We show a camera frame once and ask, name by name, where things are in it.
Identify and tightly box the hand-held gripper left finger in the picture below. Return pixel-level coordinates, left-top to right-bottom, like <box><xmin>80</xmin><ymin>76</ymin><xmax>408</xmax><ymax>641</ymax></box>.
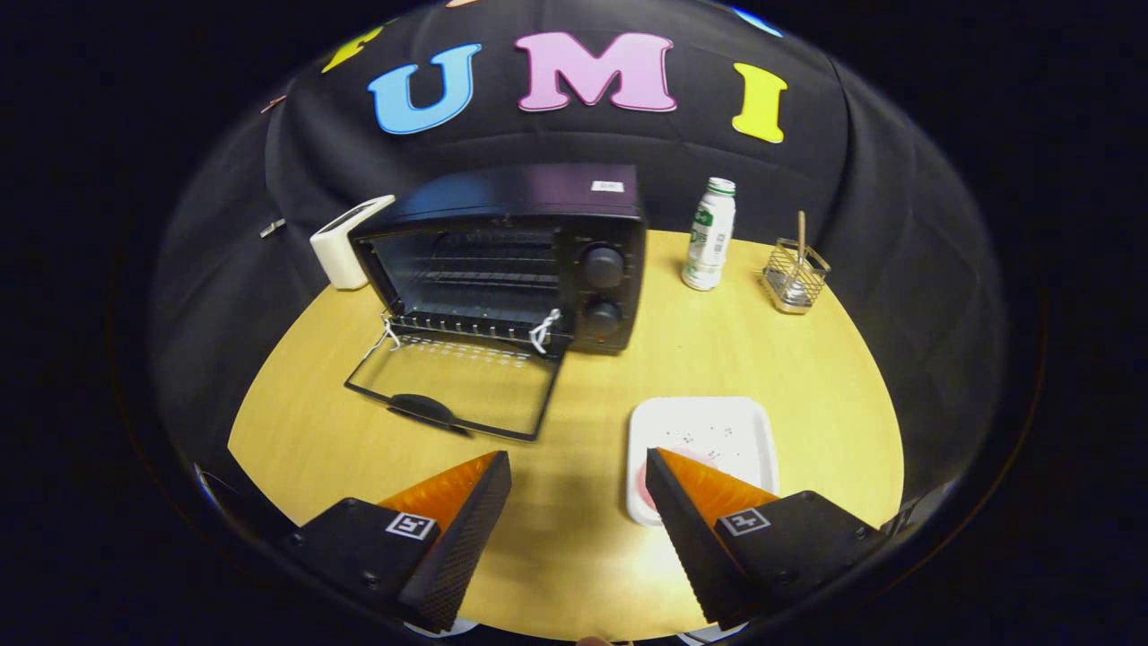
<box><xmin>278</xmin><ymin>450</ymin><xmax>512</xmax><ymax>634</ymax></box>

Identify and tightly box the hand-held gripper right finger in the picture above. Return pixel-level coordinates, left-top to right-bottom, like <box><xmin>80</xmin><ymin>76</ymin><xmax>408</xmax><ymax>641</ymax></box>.
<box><xmin>644</xmin><ymin>447</ymin><xmax>889</xmax><ymax>631</ymax></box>

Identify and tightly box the white square plate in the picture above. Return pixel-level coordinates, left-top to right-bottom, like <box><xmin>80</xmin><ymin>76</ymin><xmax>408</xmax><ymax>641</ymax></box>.
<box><xmin>625</xmin><ymin>396</ymin><xmax>779</xmax><ymax>528</ymax></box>

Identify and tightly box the black toaster oven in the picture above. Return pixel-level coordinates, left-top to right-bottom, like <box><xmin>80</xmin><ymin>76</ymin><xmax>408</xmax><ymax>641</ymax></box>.
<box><xmin>344</xmin><ymin>163</ymin><xmax>648</xmax><ymax>442</ymax></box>

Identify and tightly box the white bread toaster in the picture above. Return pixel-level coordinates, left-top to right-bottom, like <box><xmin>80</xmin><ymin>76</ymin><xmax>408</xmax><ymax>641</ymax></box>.
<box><xmin>309</xmin><ymin>195</ymin><xmax>396</xmax><ymax>291</ymax></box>

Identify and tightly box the white green-label bottle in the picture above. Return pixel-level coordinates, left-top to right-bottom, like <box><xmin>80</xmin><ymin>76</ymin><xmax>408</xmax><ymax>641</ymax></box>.
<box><xmin>681</xmin><ymin>177</ymin><xmax>737</xmax><ymax>292</ymax></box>

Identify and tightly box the black backdrop cloth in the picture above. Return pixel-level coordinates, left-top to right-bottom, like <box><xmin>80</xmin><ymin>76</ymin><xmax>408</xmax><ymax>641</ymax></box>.
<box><xmin>148</xmin><ymin>0</ymin><xmax>1005</xmax><ymax>503</ymax></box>

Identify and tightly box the metal wire basket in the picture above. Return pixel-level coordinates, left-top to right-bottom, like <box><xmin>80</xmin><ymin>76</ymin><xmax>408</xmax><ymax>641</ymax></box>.
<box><xmin>762</xmin><ymin>237</ymin><xmax>831</xmax><ymax>315</ymax></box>

